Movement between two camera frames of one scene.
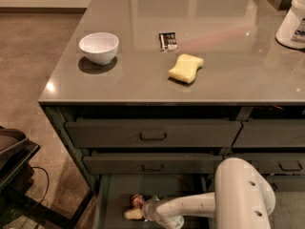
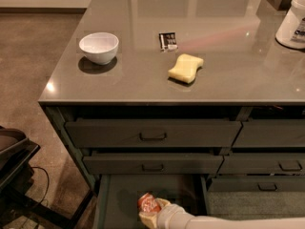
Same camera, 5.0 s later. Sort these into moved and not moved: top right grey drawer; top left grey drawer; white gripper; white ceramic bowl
Moved: white gripper
Not moved: top right grey drawer; top left grey drawer; white ceramic bowl
